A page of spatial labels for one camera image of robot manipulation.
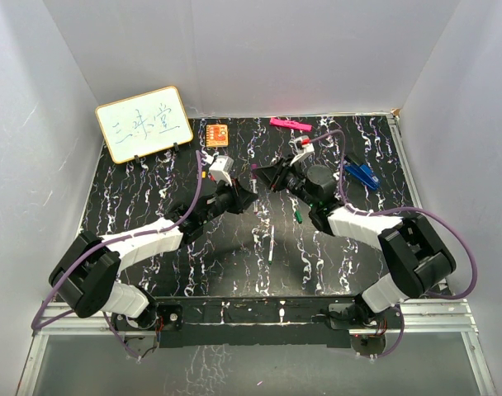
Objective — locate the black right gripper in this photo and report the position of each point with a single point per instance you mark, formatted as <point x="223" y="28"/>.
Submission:
<point x="274" y="176"/>

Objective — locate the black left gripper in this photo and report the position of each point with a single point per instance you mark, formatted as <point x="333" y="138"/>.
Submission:
<point x="241" y="198"/>

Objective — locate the purple pen cap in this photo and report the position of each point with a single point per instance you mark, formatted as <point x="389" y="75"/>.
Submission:
<point x="253" y="172"/>

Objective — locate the purple white pen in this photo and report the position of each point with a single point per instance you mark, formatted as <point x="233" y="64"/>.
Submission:
<point x="254" y="189"/>

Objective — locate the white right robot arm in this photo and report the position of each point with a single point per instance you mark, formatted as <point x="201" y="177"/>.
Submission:
<point x="416" y="257"/>

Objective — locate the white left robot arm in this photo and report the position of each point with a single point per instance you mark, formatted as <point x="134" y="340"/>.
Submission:
<point x="86" y="277"/>

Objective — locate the green pen cap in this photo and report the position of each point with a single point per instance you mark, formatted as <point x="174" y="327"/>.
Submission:
<point x="298" y="217"/>

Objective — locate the green tipped white pen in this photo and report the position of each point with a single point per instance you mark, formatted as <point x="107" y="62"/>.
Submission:
<point x="271" y="245"/>

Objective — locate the blue plastic clip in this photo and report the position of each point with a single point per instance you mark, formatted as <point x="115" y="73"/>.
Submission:
<point x="361" y="171"/>

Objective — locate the orange card pack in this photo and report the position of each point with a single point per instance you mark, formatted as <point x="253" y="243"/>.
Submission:
<point x="217" y="136"/>

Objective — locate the pink plastic clip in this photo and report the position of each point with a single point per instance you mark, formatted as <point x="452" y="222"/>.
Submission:
<point x="290" y="124"/>

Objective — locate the small whiteboard with writing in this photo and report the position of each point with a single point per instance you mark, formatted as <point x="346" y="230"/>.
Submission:
<point x="144" y="124"/>

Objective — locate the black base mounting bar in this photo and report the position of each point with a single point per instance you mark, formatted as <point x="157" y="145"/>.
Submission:
<point x="249" y="321"/>

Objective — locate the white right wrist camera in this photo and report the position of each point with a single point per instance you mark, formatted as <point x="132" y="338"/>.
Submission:
<point x="303" y="148"/>

